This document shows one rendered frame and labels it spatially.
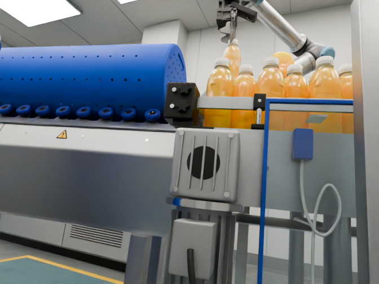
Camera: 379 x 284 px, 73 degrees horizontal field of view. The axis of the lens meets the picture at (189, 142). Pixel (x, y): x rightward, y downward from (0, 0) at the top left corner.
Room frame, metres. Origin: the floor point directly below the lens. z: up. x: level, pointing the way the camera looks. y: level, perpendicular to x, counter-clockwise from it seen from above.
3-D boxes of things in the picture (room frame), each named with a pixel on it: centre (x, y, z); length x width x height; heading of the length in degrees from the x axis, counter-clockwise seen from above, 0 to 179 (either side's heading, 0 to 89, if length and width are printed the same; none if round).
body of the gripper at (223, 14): (0.94, -0.10, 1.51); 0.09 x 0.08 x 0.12; 77
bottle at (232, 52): (0.93, -0.13, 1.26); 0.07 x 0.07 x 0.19
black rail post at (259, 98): (0.54, -0.15, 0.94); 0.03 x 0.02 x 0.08; 77
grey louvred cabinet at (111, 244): (3.08, 1.10, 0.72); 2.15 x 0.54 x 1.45; 66
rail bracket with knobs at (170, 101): (0.60, 0.02, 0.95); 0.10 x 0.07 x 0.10; 167
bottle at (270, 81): (0.62, -0.19, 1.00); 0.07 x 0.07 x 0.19
